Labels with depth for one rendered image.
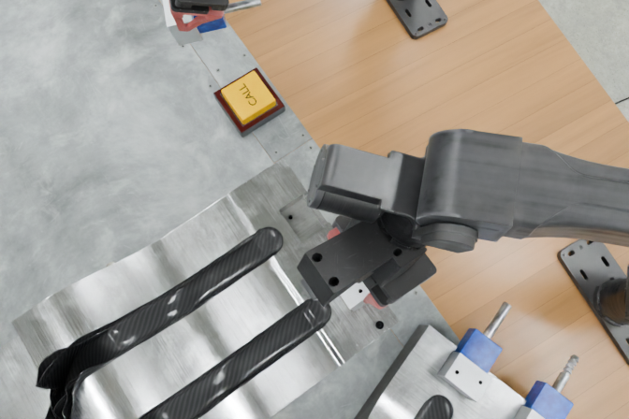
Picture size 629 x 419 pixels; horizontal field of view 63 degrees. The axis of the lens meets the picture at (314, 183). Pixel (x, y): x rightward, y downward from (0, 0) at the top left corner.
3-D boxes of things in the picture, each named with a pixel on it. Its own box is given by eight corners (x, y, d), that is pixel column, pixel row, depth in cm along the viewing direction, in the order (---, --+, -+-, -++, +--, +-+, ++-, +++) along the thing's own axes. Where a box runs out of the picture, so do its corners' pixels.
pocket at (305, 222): (306, 197, 72) (307, 191, 68) (329, 228, 71) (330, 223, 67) (279, 215, 71) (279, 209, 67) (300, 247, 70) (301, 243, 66)
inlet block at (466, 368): (485, 293, 72) (500, 291, 67) (515, 316, 71) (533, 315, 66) (432, 371, 69) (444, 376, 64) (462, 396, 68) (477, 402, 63)
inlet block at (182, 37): (260, -4, 76) (254, -26, 71) (266, 26, 75) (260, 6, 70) (173, 16, 76) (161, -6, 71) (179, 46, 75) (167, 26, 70)
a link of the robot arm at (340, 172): (299, 231, 46) (329, 209, 35) (318, 143, 48) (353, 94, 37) (418, 261, 48) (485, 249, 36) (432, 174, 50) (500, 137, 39)
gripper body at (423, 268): (387, 308, 51) (418, 280, 45) (328, 226, 54) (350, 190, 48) (431, 278, 54) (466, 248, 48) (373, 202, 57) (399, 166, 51)
